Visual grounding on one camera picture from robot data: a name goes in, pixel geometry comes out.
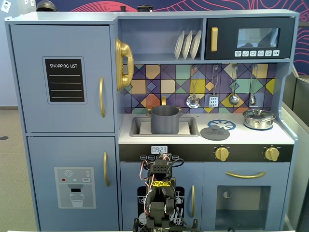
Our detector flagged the gray side cabinet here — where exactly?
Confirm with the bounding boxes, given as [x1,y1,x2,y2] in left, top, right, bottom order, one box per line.
[281,66,309,232]

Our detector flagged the shiny steel pot lid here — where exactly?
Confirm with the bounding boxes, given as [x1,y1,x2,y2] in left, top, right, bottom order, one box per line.
[243,108,275,120]

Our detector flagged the gold dishwasher handle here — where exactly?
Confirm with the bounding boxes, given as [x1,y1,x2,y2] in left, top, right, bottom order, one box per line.
[190,185,196,218]

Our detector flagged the gold oven handle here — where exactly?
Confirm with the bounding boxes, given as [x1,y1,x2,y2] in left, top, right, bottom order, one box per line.
[225,171,267,179]

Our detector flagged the steel skimmer spoon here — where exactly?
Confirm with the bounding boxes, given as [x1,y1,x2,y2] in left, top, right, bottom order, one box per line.
[185,65,201,109]

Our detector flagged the gray round lid with knob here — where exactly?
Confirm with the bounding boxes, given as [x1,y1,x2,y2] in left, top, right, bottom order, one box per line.
[200,126,230,141]

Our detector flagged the blue toy kitchen unit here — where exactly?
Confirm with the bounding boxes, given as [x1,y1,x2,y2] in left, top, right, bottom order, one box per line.
[4,9,300,232]

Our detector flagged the gold short fridge handle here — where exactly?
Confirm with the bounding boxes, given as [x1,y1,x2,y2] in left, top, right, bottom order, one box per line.
[103,151,111,187]

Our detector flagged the blue oven door with window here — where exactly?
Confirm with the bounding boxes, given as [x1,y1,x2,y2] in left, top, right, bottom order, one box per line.
[202,162,290,230]

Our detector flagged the blue dishwasher door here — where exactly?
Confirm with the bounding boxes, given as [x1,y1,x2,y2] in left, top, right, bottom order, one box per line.
[120,161,204,232]

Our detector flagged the gray toy sink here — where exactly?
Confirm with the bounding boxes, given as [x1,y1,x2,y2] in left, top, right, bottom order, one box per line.
[130,116,200,138]

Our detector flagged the gray plastic pot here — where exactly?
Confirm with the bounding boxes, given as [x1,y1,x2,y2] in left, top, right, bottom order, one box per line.
[146,105,184,135]

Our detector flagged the gold long fridge handle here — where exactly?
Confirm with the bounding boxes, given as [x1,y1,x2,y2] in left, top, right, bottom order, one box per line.
[98,77,106,118]

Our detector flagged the black dishwasher sticker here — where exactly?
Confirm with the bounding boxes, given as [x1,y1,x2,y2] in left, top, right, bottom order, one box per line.
[137,186,185,227]

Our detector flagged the white toy plate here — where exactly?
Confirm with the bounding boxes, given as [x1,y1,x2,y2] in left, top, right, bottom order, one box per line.
[174,30,185,60]
[190,29,202,60]
[182,30,194,60]

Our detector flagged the gold toy faucet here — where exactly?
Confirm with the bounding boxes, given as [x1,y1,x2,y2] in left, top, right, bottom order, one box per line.
[145,96,184,116]

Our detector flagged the steel small spoon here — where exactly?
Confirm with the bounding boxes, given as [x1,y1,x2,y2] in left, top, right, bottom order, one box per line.
[249,64,258,106]

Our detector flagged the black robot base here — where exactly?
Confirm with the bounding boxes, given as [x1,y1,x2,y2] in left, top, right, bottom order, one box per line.
[132,217,199,232]

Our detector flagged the blue fridge door with dispenser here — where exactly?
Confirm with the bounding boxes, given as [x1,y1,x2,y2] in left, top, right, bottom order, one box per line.
[27,136,120,232]

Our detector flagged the black shopping list board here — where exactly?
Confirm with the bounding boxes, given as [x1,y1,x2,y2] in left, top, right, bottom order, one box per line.
[42,56,87,105]

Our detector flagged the steel ladle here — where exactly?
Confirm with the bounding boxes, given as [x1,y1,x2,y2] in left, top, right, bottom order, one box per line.
[228,64,240,106]

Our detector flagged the digital clock display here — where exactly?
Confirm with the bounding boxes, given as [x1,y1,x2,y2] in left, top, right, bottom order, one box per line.
[151,145,168,155]

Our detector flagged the gold stove knob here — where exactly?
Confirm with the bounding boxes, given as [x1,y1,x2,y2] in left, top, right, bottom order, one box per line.
[214,146,230,162]
[264,146,281,162]

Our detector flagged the blue large fridge door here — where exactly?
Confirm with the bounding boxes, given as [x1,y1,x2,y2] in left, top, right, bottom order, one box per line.
[10,24,115,133]

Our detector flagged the black helmet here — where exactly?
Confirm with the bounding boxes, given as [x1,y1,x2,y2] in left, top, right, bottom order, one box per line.
[35,0,57,12]

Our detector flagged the steel slotted spatula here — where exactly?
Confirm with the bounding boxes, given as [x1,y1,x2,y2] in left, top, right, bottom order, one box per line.
[209,65,220,108]

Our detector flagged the gold toy telephone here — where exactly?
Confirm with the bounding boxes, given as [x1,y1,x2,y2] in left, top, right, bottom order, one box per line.
[114,38,135,92]

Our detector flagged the black microwave door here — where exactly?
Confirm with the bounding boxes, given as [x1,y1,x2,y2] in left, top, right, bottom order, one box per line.
[204,17,295,60]

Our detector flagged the white wall sticker with face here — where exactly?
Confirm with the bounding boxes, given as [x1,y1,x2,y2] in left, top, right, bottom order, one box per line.
[0,0,13,13]

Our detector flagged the colourful geometric backsplash panel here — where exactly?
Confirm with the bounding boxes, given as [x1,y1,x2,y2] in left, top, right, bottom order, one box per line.
[123,63,278,115]

